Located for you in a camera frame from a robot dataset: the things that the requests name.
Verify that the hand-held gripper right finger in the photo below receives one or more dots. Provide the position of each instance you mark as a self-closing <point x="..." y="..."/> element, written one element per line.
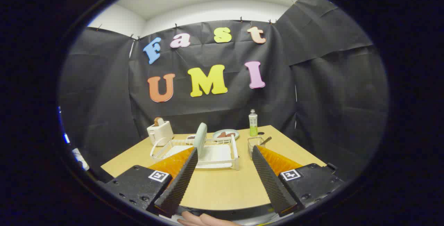
<point x="270" y="184"/>

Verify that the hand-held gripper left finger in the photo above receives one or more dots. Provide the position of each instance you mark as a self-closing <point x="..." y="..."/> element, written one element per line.
<point x="180" y="184"/>

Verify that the white divided sauce dish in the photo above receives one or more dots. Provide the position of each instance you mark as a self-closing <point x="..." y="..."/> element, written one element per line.
<point x="190" y="137"/>

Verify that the pale green plate with food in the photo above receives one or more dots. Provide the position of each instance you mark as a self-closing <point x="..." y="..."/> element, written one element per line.
<point x="215" y="135"/>

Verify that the white toaster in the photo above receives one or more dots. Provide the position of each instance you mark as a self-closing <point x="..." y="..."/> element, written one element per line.
<point x="161" y="134"/>

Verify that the white green bottle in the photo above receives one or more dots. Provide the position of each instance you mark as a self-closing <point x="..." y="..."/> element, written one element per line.
<point x="253" y="123"/>

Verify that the brown food piece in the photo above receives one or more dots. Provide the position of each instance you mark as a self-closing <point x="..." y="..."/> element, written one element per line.
<point x="231" y="134"/>
<point x="221" y="134"/>

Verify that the brown bread slice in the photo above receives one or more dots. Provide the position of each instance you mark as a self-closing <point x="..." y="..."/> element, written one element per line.
<point x="159" y="121"/>

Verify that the black backdrop cloth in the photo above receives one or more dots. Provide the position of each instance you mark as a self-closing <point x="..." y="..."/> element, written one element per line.
<point x="215" y="109"/>

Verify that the white printed object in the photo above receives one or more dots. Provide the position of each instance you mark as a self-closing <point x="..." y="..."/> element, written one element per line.
<point x="80" y="159"/>

